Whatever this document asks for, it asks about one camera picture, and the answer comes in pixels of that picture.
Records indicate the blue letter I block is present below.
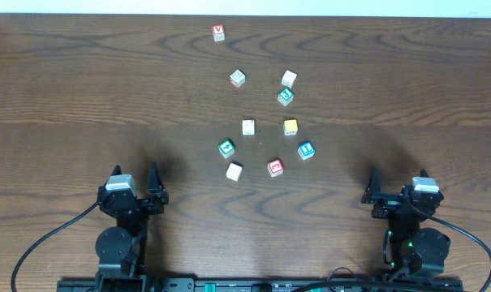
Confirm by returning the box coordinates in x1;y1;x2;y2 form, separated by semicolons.
298;141;316;160

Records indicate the green number 5 block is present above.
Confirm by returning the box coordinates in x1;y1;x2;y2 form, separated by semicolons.
218;139;235;158

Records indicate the red number 3 block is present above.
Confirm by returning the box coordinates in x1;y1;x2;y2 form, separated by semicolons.
267;159;284;178

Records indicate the yellow top wooden block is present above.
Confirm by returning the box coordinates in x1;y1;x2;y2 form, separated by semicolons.
283;119;299;135

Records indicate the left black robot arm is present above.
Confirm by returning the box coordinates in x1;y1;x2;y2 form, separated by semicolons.
95;162;169;291

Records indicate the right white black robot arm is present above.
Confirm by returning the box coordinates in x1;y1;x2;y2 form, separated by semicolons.
361;170;450;278

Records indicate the plain beige wooden block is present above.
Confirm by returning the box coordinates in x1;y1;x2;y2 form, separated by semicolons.
226;162;243;182

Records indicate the white airplane picture block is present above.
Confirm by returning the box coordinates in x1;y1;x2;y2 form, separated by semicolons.
242;119;256;135

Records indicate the green J letter block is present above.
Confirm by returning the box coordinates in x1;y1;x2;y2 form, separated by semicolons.
278;88;295;106

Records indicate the red U side block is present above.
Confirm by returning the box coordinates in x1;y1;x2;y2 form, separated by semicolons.
230;69;246;88

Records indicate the plain wooden picture block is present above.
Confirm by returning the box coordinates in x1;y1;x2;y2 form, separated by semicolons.
282;70;297;88

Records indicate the red V letter block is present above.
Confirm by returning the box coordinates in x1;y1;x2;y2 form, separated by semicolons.
211;24;226;42

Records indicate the right black cable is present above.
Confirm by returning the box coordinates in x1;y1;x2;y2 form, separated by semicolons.
407;198;491;292

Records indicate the black cable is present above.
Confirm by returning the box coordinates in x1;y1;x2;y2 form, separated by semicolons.
407;198;491;292
10;201;101;292

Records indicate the left black cable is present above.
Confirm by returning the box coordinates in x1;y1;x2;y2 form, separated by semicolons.
10;201;101;292

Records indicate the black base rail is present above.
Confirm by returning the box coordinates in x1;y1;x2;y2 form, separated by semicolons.
56;278;463;292

